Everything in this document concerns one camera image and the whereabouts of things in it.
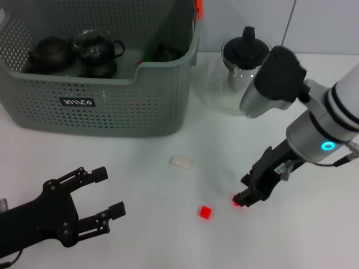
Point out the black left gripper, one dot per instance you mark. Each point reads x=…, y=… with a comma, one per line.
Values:
x=42, y=218

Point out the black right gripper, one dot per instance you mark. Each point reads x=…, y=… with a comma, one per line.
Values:
x=275, y=168

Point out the small red cube brick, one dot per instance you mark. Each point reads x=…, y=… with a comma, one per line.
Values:
x=235, y=203
x=205, y=212

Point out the glass teacup with black base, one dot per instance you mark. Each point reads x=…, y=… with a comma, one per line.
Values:
x=96, y=70
x=95, y=47
x=166, y=54

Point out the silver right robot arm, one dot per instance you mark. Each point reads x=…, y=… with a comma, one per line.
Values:
x=328, y=120

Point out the grey-green perforated storage bin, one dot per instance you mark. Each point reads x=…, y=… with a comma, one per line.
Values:
x=112, y=112

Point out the white building brick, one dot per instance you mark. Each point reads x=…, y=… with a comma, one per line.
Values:
x=181, y=163

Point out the glass teapot with black lid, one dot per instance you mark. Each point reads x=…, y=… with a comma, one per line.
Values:
x=232, y=84

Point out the dark clay teapot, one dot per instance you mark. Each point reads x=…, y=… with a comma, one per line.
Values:
x=50, y=54

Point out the orange plastic object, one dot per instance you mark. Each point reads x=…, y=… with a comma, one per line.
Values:
x=199, y=8

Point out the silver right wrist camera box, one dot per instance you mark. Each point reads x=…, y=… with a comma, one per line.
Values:
x=272, y=81

